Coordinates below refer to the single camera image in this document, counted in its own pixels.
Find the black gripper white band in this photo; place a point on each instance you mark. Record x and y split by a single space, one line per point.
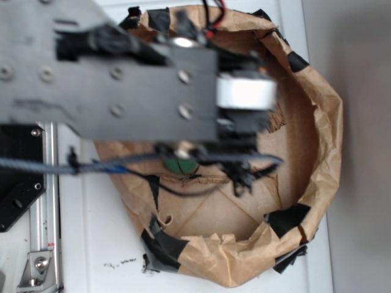
245 95

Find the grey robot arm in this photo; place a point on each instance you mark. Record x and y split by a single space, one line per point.
157 78

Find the brown wood piece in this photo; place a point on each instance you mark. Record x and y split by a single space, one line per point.
276 119

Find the green golf ball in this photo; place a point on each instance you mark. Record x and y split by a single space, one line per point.
181 167

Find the brown paper bag bin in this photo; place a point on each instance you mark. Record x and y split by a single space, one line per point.
197 226

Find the aluminium frame rail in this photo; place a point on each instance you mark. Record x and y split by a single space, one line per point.
45 218

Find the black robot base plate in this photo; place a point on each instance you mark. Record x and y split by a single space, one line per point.
20 189

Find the metal corner bracket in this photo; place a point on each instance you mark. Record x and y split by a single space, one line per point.
39 273

